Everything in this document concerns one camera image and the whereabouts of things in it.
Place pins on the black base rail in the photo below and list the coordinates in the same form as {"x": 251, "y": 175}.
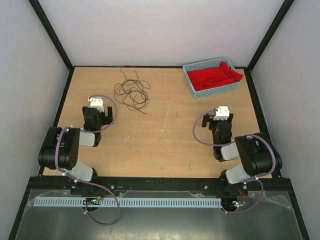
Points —
{"x": 206, "y": 186}

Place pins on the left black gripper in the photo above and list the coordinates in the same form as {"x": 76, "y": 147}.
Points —
{"x": 107, "y": 119}

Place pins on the light blue slotted cable duct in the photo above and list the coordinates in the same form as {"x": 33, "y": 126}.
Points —
{"x": 128, "y": 202}

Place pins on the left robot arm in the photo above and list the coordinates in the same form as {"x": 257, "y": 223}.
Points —
{"x": 60, "y": 150}

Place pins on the red cloth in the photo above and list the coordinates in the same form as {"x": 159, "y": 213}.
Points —
{"x": 214, "y": 77}

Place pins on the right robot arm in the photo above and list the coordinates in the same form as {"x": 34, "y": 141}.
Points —
{"x": 258, "y": 157}

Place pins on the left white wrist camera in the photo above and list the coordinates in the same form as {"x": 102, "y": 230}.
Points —
{"x": 96, "y": 103}

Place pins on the blue perforated plastic basket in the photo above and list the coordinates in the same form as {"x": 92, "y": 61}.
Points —
{"x": 212, "y": 63}

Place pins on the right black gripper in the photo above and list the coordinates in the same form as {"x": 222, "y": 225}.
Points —
{"x": 206, "y": 118}

